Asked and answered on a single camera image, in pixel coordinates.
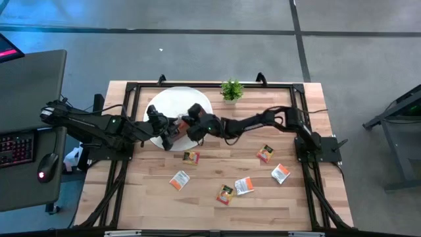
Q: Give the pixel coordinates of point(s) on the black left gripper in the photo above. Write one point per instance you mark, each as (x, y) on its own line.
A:
(159, 126)

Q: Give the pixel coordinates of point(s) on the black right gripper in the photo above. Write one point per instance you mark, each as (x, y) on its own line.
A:
(197, 126)

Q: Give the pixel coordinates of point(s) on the orange fruit tea bag packet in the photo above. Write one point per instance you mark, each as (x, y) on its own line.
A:
(191, 158)
(225, 194)
(265, 153)

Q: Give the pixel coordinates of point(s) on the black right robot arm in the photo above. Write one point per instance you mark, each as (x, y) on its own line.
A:
(250, 123)

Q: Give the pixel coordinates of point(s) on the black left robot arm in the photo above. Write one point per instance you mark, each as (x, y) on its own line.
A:
(98, 125)

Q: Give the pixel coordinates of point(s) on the wooden tea organizer box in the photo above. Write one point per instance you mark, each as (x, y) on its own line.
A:
(183, 129)

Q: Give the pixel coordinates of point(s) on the white round plate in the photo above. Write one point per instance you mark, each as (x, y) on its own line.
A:
(171, 98)

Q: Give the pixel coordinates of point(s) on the green plant in white pot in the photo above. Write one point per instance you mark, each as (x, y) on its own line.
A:
(232, 90)

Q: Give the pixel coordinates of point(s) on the white plastic bag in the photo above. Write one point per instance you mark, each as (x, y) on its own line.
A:
(71, 159)

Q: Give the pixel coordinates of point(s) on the black computer mouse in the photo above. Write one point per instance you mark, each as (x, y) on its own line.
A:
(47, 166)

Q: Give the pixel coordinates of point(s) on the grey desk top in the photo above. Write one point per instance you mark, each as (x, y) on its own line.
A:
(29, 82)

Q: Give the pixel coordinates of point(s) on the backlit black keyboard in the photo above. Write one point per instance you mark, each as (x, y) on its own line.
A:
(16, 149)

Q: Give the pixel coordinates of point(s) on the grey keyboard shelf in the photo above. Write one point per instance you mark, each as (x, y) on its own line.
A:
(19, 191)

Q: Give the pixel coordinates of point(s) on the monitor with pink screen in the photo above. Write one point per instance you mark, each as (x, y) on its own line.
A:
(8, 51)

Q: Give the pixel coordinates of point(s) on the grey metal stand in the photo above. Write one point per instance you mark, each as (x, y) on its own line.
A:
(393, 148)

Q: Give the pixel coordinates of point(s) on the black metal table frame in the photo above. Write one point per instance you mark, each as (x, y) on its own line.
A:
(279, 85)

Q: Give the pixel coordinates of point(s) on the silver aluminium rail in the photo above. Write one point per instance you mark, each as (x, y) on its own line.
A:
(306, 234)
(123, 234)

